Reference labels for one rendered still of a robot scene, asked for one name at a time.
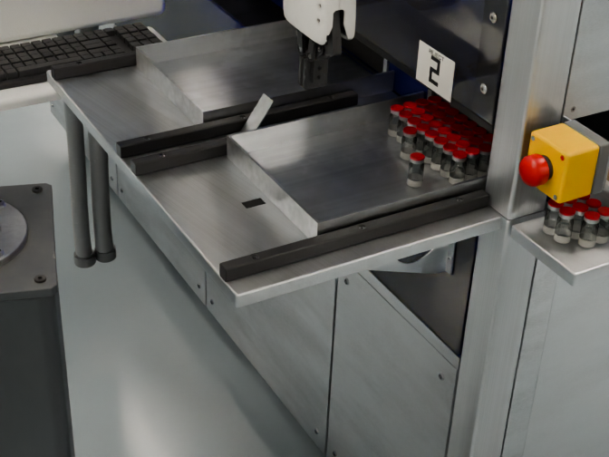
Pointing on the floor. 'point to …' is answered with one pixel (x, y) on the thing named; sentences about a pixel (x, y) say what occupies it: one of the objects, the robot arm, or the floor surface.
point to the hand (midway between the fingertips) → (313, 71)
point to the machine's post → (512, 93)
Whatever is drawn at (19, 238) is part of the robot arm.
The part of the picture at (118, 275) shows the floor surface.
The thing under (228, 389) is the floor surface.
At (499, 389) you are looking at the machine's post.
